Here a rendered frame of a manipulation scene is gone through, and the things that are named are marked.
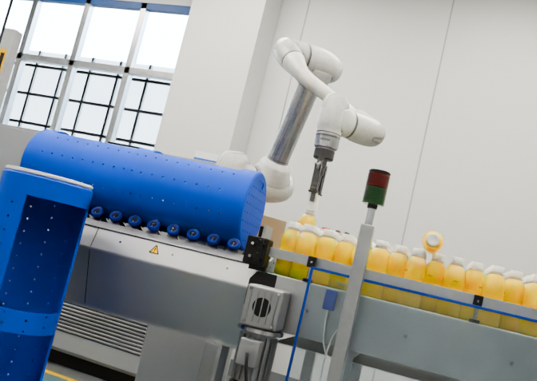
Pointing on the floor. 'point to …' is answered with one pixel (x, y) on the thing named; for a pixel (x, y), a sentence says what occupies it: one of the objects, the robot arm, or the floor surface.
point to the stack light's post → (351, 303)
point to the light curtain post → (10, 43)
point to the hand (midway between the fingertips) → (312, 203)
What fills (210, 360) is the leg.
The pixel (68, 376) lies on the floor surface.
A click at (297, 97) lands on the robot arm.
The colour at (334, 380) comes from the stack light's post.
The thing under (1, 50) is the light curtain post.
